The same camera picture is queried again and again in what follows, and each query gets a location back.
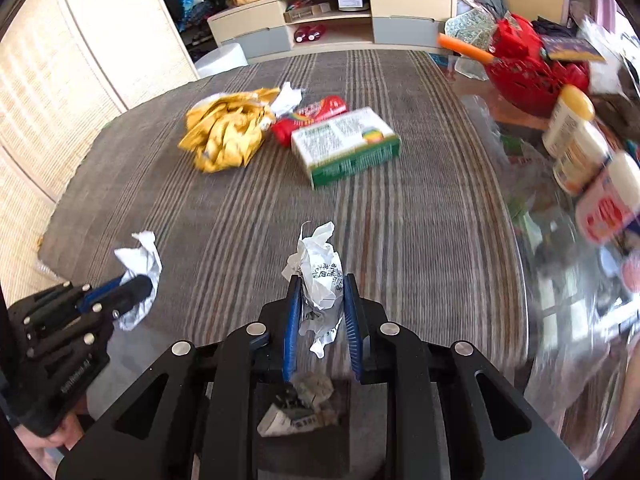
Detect orange handled tool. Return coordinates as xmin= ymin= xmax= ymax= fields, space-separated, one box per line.
xmin=437 ymin=34 xmax=498 ymax=65

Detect white green cardboard box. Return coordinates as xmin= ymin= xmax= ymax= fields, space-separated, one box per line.
xmin=291 ymin=106 xmax=401 ymax=188

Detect white cream cap bottle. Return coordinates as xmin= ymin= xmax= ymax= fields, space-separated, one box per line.
xmin=553 ymin=122 xmax=610 ymax=196

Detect red plastic basket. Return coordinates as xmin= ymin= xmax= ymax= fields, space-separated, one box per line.
xmin=485 ymin=14 xmax=589 ymax=117

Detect white red label bottle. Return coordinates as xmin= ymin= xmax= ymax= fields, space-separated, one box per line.
xmin=575 ymin=151 xmax=639 ymax=246

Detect grey plaid table cloth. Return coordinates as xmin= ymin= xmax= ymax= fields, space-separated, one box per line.
xmin=39 ymin=50 xmax=528 ymax=370

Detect floral green cloth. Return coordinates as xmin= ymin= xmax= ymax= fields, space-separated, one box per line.
xmin=444 ymin=9 xmax=497 ymax=50

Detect white paper ball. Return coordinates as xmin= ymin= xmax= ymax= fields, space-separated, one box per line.
xmin=282 ymin=221 xmax=344 ymax=359

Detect yellow cap white bottle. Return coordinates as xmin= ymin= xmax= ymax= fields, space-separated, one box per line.
xmin=542 ymin=84 xmax=596 ymax=159

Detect white tissue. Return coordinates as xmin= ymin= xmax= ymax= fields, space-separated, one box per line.
xmin=114 ymin=231 xmax=163 ymax=332

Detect cream tv cabinet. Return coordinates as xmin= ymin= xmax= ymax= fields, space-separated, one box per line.
xmin=208 ymin=0 xmax=458 ymax=63

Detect yellow plastic bag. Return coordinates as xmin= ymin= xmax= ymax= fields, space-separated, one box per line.
xmin=178 ymin=88 xmax=281 ymax=174

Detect clear plastic bag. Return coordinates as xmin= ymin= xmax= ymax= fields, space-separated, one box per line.
xmin=461 ymin=96 xmax=639 ymax=472

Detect white round stool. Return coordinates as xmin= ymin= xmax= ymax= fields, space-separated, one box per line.
xmin=194 ymin=42 xmax=248 ymax=78

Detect black trash bin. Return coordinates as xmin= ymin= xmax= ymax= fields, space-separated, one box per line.
xmin=246 ymin=372 xmax=367 ymax=480

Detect person's left hand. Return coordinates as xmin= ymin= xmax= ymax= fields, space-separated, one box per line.
xmin=14 ymin=394 xmax=92 ymax=479

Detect red candy tube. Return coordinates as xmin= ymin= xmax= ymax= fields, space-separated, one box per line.
xmin=271 ymin=96 xmax=348 ymax=148

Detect purple book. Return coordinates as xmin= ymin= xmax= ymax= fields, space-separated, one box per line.
xmin=540 ymin=36 xmax=605 ymax=63

